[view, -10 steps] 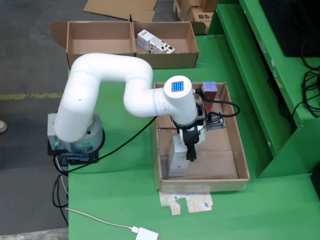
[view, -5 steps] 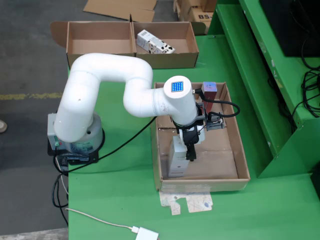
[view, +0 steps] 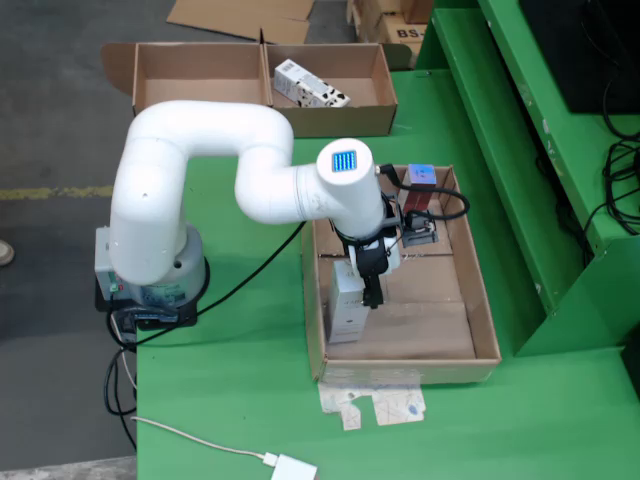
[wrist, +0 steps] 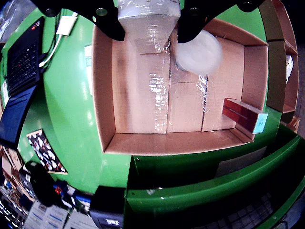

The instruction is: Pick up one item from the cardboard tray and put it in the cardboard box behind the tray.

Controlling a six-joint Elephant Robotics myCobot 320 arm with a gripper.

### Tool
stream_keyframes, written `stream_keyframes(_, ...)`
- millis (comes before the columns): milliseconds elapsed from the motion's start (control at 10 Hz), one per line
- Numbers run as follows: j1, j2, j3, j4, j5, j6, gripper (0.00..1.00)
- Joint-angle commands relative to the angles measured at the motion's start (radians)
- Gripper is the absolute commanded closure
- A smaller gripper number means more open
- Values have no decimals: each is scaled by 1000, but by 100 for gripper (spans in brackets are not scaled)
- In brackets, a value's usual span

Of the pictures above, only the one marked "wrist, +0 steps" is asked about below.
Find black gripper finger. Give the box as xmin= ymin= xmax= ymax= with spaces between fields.
xmin=33 ymin=0 xmax=126 ymax=41
xmin=177 ymin=0 xmax=265 ymax=45

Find tall white carton box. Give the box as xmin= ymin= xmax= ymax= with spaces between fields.
xmin=117 ymin=0 xmax=182 ymax=55

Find shallow cardboard tray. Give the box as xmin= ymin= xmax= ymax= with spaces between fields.
xmin=91 ymin=18 xmax=269 ymax=156

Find divided cardboard box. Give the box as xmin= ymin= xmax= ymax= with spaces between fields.
xmin=258 ymin=0 xmax=300 ymax=131

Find red box holographic end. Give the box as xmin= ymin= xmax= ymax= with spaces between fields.
xmin=222 ymin=97 xmax=269 ymax=135

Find white box black cow spots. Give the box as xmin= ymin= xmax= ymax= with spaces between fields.
xmin=285 ymin=54 xmax=294 ymax=84

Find brown printed cardboard box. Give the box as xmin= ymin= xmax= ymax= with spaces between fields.
xmin=285 ymin=115 xmax=301 ymax=133

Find black box device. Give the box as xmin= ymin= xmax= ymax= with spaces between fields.
xmin=89 ymin=186 xmax=127 ymax=229

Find white bottle translucent cap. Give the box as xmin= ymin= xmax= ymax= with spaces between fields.
xmin=175 ymin=30 xmax=224 ymax=75

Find black laptop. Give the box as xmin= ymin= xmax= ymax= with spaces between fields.
xmin=0 ymin=16 xmax=46 ymax=144

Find black penguin pattern card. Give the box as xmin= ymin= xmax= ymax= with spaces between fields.
xmin=26 ymin=129 xmax=69 ymax=176

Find grey flat card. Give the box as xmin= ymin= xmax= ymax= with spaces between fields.
xmin=215 ymin=146 xmax=269 ymax=178

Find small blue red gadget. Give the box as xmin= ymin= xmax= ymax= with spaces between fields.
xmin=53 ymin=181 xmax=70 ymax=196

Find black round device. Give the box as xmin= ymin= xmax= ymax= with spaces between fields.
xmin=19 ymin=161 xmax=62 ymax=207

